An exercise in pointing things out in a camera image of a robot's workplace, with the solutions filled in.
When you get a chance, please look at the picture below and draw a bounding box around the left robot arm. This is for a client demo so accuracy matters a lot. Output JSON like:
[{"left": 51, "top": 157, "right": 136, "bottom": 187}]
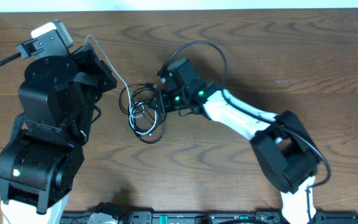
[{"left": 0, "top": 44, "right": 117, "bottom": 223}]

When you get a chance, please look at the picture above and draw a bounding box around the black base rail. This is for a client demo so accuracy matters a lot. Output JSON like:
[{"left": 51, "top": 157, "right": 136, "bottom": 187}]
[{"left": 60, "top": 210, "right": 358, "bottom": 224}]

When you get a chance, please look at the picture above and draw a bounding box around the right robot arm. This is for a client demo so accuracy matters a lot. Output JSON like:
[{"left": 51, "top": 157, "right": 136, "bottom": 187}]
[{"left": 149, "top": 58, "right": 319, "bottom": 223}]

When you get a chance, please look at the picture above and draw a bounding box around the right camera black cable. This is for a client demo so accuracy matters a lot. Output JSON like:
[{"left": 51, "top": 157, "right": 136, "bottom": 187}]
[{"left": 158, "top": 40, "right": 332, "bottom": 218}]

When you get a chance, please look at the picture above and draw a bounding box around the white usb cable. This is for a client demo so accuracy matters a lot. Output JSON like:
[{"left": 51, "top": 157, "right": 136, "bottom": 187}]
[{"left": 84, "top": 34, "right": 158, "bottom": 136}]

